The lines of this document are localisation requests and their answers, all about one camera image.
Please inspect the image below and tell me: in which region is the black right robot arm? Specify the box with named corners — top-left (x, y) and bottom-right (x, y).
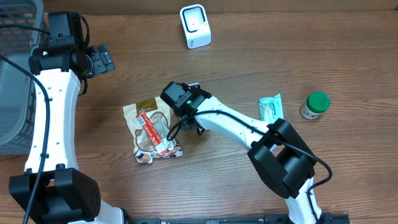
top-left (160, 82), bottom-right (323, 223)

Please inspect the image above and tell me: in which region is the teal white snack packet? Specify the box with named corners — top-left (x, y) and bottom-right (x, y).
top-left (259, 93), bottom-right (284, 123)

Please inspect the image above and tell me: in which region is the green lid Knorr jar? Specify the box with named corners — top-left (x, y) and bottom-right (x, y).
top-left (300, 91), bottom-right (331, 119)

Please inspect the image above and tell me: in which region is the grey plastic mesh basket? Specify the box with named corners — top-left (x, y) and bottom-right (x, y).
top-left (1, 0), bottom-right (48, 155)

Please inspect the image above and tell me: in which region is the white barcode scanner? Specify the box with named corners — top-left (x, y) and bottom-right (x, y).
top-left (179, 4), bottom-right (211, 49)

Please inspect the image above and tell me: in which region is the red white snack packet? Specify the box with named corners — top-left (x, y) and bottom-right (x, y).
top-left (136, 112), bottom-right (169, 157)

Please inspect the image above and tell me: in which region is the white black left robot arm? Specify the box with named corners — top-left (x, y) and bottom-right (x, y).
top-left (9, 12), bottom-right (131, 223)

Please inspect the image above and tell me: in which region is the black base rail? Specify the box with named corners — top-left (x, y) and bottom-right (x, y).
top-left (129, 213), bottom-right (351, 224)

